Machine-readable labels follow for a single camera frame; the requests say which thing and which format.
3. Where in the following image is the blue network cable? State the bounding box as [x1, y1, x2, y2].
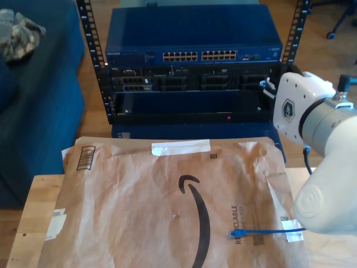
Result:
[228, 228, 307, 240]

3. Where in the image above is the black office chair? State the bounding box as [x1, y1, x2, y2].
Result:
[311, 0, 357, 40]

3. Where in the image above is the black rack server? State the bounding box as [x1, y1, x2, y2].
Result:
[107, 64, 281, 92]

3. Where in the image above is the black rack shelf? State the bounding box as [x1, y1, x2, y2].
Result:
[111, 89, 276, 125]

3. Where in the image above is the long white tape strip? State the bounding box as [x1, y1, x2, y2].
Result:
[151, 139, 211, 156]

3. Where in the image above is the short white tape strip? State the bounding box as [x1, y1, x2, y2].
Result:
[281, 219, 305, 242]

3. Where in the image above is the brown packing paper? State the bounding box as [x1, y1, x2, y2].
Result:
[37, 136, 312, 268]

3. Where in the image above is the blue sofa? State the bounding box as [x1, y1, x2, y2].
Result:
[0, 0, 86, 209]

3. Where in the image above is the white shipping label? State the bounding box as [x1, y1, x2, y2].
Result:
[44, 208, 67, 242]

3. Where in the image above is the camouflage cloth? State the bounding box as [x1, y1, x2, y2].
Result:
[0, 8, 47, 63]

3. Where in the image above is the black gripper connector cable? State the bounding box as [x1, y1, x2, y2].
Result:
[334, 74, 355, 102]

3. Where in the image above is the blue network switch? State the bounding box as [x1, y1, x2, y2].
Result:
[105, 4, 283, 65]

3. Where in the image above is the black rack frame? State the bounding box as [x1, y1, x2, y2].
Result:
[75, 0, 312, 126]

